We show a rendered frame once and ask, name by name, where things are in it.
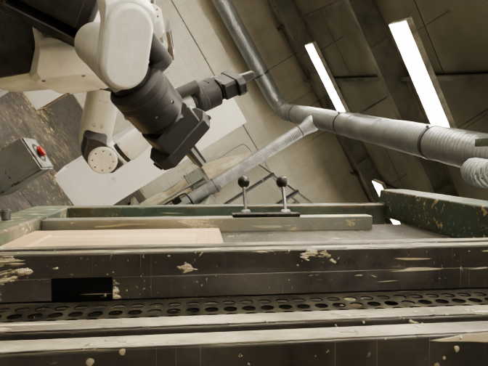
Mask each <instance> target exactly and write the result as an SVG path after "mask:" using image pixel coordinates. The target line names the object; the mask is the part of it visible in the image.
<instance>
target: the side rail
mask: <svg viewBox="0 0 488 366"><path fill-rule="evenodd" d="M286 206H287V209H290V212H298V213H300V215H331V214H367V215H370V216H372V217H373V224H385V206H386V205H385V204H382V203H286ZM282 209H283V204H247V210H250V211H251V212H281V210H282ZM242 210H244V208H243V204H209V205H132V206H71V207H68V217H69V218H96V217H155V216H231V215H232V213H241V211H242Z"/></svg>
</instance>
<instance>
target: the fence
mask: <svg viewBox="0 0 488 366"><path fill-rule="evenodd" d="M331 215H343V216H327V215H300V217H258V218H233V217H232V216H155V217H96V218H48V219H44V220H42V221H41V228H42V231H60V230H108V229H201V228H219V231H220V232H251V231H296V230H340V229H372V228H373V217H372V216H370V215H367V214H331ZM350 215H366V216H350Z"/></svg>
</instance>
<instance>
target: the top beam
mask: <svg viewBox="0 0 488 366"><path fill-rule="evenodd" d="M380 202H383V203H386V204H385V205H386V216H385V217H386V218H388V219H393V220H395V221H400V222H402V223H405V224H409V225H412V226H414V227H419V228H421V229H426V230H428V231H432V232H435V233H438V234H441V235H445V236H448V237H452V238H483V237H488V201H486V200H477V199H471V198H462V197H455V196H450V195H440V194H435V193H430V192H419V191H414V190H380Z"/></svg>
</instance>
